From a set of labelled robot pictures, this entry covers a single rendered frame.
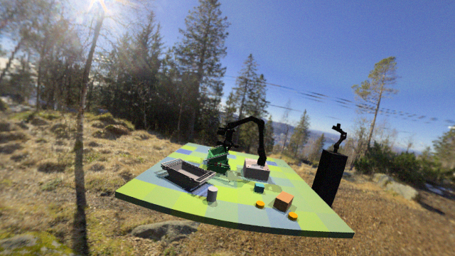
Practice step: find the orange-brown cube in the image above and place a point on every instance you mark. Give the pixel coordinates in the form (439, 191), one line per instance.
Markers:
(283, 201)

